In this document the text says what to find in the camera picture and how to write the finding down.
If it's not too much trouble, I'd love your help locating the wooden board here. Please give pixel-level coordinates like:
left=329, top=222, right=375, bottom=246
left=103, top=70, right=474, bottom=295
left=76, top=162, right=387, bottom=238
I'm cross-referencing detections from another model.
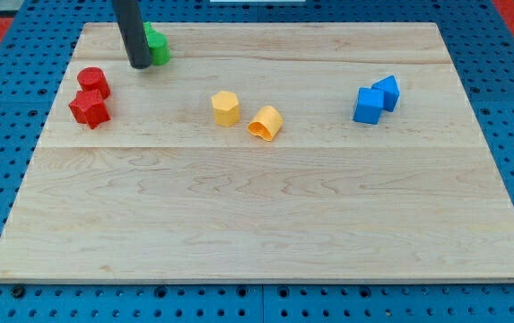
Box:
left=0, top=22, right=514, bottom=284

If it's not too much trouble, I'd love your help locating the yellow heart block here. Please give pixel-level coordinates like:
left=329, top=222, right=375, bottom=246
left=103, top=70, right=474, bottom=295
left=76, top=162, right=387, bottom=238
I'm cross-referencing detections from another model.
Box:
left=248, top=106, right=283, bottom=142

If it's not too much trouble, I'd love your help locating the yellow hexagon block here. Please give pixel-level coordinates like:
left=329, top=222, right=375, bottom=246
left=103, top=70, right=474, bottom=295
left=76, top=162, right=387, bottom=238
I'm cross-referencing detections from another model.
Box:
left=211, top=91, right=240, bottom=127

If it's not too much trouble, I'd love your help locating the blue cube block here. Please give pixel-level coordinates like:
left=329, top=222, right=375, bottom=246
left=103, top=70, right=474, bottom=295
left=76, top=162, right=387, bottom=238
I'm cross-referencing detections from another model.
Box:
left=353, top=87, right=384, bottom=125

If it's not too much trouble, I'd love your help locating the blue pentagon block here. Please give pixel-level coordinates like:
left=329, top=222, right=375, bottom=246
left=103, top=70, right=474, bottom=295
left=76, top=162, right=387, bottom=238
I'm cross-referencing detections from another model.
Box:
left=371, top=75, right=400, bottom=112

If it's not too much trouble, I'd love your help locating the green block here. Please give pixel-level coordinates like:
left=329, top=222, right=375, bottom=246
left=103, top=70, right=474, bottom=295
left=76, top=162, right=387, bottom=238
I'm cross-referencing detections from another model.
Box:
left=144, top=22, right=170, bottom=65

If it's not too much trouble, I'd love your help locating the red star block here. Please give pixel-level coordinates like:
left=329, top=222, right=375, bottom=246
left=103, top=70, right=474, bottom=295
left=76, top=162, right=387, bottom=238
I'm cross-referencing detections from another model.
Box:
left=68, top=90, right=110, bottom=129

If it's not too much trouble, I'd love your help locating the red cylinder block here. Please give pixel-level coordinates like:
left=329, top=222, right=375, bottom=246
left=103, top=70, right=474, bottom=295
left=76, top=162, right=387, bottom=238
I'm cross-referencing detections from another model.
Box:
left=77, top=66, right=110, bottom=99

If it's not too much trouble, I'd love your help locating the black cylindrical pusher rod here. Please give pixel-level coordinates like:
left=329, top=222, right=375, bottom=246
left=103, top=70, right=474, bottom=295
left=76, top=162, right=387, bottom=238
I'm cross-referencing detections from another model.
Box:
left=111, top=0, right=152, bottom=69

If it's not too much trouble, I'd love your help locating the blue perforated table plate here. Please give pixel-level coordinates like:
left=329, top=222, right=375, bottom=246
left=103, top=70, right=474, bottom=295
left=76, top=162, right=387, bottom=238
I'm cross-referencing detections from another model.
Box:
left=0, top=0, right=514, bottom=322

